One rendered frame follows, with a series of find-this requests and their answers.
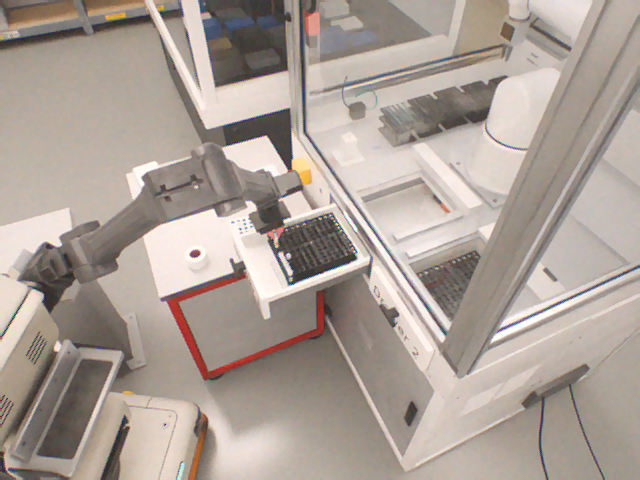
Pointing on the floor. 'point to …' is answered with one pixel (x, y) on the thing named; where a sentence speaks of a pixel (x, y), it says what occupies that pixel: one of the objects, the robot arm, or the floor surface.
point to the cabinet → (412, 384)
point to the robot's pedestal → (119, 325)
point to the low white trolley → (226, 281)
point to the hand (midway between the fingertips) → (275, 235)
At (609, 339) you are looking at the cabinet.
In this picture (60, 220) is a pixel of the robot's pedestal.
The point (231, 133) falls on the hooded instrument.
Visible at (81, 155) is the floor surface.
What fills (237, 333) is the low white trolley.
